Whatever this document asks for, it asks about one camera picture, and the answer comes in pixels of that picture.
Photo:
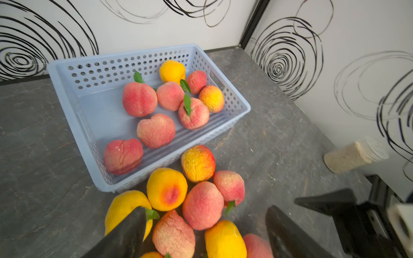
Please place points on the orange peach left of pile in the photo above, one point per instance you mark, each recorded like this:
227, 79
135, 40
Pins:
155, 255

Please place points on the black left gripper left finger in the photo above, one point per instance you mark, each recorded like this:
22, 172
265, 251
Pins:
125, 240

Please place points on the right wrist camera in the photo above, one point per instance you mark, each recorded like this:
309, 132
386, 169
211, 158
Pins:
400, 215

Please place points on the red yellow peach by basket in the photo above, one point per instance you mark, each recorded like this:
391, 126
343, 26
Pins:
198, 163

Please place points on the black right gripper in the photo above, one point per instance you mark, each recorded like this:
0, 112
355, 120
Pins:
364, 229

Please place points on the yellow peach with leaf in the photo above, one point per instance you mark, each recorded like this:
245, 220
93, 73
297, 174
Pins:
124, 204

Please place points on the pink peach with leaf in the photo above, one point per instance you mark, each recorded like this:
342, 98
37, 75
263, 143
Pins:
231, 186

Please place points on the pale pink peach middle left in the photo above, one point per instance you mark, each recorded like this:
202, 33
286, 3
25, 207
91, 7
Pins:
173, 236

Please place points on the dark pink peach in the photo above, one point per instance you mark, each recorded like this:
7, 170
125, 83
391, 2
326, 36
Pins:
123, 156

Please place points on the orange yellow peach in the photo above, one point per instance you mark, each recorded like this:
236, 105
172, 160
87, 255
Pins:
212, 97

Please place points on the red orange peach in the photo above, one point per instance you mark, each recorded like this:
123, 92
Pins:
193, 113

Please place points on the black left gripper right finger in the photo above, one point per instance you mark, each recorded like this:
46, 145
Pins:
288, 240

